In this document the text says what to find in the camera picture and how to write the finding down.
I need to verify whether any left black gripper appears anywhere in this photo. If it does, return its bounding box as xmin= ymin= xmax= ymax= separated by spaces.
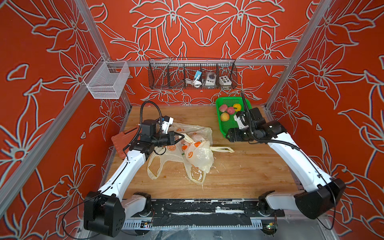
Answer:
xmin=151 ymin=131 xmax=185 ymax=148

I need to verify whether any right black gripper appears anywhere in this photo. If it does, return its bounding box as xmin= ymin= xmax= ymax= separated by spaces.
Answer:
xmin=220 ymin=126 xmax=255 ymax=142

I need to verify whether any orange-print plastic bag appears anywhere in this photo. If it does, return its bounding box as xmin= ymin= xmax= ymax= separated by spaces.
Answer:
xmin=147 ymin=123 xmax=213 ymax=180

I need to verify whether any yellow-pink peach second row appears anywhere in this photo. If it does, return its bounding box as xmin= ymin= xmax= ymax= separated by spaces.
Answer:
xmin=220 ymin=113 xmax=230 ymax=122

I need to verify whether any pink peach second row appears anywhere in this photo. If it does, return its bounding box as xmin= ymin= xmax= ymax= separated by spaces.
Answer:
xmin=226 ymin=107 xmax=236 ymax=115

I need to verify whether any pink peach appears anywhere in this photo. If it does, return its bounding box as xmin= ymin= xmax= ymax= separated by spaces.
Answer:
xmin=219 ymin=104 xmax=228 ymax=113

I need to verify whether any yellow peach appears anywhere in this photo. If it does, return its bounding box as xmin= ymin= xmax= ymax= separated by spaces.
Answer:
xmin=233 ymin=104 xmax=242 ymax=112

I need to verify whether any yellow translucent plastic bag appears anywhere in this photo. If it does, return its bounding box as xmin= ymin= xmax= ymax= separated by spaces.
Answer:
xmin=182 ymin=132 xmax=235 ymax=185

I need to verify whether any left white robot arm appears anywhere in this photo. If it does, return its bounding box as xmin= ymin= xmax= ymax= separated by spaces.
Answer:
xmin=84 ymin=116 xmax=184 ymax=237

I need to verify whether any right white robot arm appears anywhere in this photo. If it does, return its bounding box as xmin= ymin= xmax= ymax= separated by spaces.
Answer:
xmin=226 ymin=108 xmax=346 ymax=220

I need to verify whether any green plastic basket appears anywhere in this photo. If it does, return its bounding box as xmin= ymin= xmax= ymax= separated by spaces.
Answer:
xmin=215 ymin=97 xmax=244 ymax=138

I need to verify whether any white button box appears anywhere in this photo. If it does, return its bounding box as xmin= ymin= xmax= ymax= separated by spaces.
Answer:
xmin=219 ymin=76 xmax=232 ymax=86

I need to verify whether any grey controller device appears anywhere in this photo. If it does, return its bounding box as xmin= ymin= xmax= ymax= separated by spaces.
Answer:
xmin=204 ymin=72 xmax=217 ymax=87

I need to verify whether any blue white small box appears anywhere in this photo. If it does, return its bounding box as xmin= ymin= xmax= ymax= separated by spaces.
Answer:
xmin=194 ymin=71 xmax=202 ymax=81

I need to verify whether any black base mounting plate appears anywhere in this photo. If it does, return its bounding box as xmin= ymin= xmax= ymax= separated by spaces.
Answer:
xmin=139 ymin=199 xmax=286 ymax=227

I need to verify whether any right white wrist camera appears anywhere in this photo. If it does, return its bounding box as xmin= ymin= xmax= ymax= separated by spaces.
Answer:
xmin=234 ymin=111 xmax=248 ymax=130

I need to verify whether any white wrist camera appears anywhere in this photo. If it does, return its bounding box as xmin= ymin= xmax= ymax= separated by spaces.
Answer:
xmin=161 ymin=116 xmax=174 ymax=134
xmin=234 ymin=111 xmax=248 ymax=130

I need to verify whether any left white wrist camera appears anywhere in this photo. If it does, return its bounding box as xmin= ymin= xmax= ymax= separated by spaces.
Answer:
xmin=161 ymin=116 xmax=174 ymax=134

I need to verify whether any white cable coil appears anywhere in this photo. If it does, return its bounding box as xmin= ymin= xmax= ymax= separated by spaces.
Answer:
xmin=185 ymin=77 xmax=202 ymax=89

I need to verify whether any black wire wall basket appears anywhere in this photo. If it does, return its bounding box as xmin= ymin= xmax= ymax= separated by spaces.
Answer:
xmin=148 ymin=57 xmax=238 ymax=90

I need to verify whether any clear acrylic wall box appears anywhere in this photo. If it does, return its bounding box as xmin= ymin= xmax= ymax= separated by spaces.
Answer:
xmin=83 ymin=62 xmax=130 ymax=100

